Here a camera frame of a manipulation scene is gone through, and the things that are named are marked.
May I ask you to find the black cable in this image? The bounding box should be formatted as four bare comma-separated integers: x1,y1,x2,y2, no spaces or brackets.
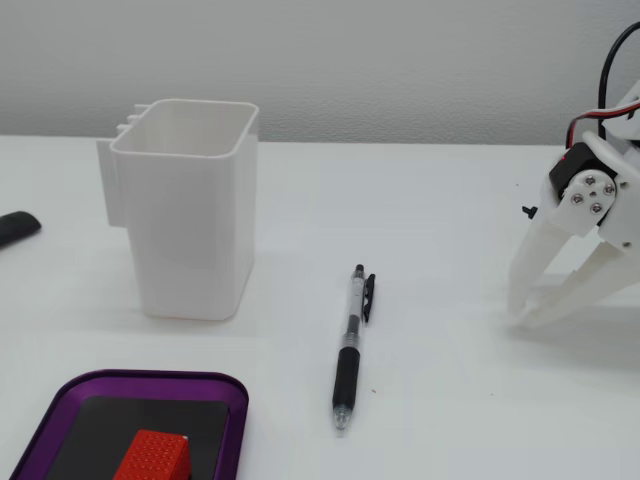
597,19,640,146

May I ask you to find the red perforated block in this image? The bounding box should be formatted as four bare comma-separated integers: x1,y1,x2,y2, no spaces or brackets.
112,428,193,480

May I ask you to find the red white black servo wire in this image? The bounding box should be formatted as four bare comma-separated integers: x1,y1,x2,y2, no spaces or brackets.
564,101,640,151

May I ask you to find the purple metal tin box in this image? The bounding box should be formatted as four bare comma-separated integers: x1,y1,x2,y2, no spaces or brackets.
8,368,250,480

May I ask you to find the white plastic pen holder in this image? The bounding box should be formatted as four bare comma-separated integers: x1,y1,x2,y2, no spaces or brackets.
95,98,261,321

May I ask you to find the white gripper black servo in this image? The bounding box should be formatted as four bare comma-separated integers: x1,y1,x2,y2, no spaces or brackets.
508,130,640,330

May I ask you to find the black rounded plastic object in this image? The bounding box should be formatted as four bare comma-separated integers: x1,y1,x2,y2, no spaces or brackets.
0,210,43,250

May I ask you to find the black clear ballpoint pen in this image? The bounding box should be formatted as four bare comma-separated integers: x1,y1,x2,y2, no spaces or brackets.
331,263,378,433

